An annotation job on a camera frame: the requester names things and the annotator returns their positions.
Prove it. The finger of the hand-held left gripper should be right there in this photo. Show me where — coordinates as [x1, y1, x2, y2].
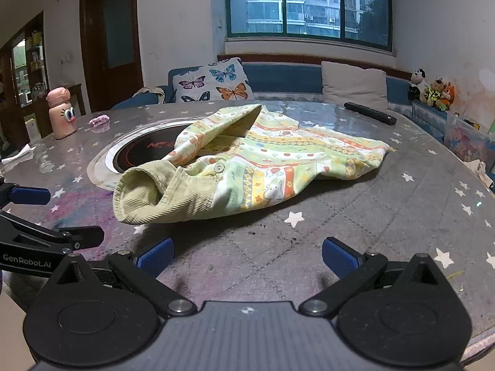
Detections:
[0, 177, 51, 211]
[0, 211, 105, 255]

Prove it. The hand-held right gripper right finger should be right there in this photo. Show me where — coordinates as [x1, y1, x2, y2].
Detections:
[299, 237, 461, 316]

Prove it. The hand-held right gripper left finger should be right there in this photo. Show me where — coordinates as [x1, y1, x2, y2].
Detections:
[39, 238, 198, 316]

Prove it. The patterned baby jacket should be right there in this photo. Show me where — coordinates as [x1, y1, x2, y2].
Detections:
[113, 103, 390, 225]

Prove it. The white tissue paper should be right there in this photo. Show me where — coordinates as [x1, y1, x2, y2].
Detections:
[0, 143, 37, 165]

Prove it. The pink cartoon water bottle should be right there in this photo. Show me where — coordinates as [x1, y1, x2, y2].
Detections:
[46, 87, 77, 140]

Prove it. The round induction cooktop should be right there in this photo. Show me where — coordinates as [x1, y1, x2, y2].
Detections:
[87, 121, 204, 193]

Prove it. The glass display cabinet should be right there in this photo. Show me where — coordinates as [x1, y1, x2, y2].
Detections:
[0, 11, 52, 152]

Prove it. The black remote control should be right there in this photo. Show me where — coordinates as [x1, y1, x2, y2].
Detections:
[344, 101, 398, 126]

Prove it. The beige cloth on sofa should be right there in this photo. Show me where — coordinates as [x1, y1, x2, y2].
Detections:
[133, 87, 166, 100]

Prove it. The white crumpled cloth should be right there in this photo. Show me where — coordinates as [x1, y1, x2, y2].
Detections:
[462, 160, 495, 193]

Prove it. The dark wooden door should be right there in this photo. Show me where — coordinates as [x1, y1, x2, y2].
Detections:
[79, 0, 144, 113]

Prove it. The clear plastic storage box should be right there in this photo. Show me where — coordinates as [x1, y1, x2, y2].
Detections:
[443, 112, 493, 163]

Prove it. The beige pillow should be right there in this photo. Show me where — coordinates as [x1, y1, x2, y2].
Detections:
[321, 61, 390, 110]

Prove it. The butterfly print pillow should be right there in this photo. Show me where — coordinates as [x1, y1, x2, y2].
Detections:
[172, 57, 254, 104]

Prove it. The blue sofa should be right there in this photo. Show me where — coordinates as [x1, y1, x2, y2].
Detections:
[111, 59, 445, 112]

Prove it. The brown bear plush toy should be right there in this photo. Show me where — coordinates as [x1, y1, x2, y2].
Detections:
[424, 78, 446, 108]

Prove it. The panda plush toy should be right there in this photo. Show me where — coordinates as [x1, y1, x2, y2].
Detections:
[407, 67, 428, 103]

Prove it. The orange fox plush toy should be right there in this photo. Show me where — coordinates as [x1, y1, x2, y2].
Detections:
[437, 82, 457, 112]

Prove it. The green framed window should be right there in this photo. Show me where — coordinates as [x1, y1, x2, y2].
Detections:
[225, 0, 392, 51]

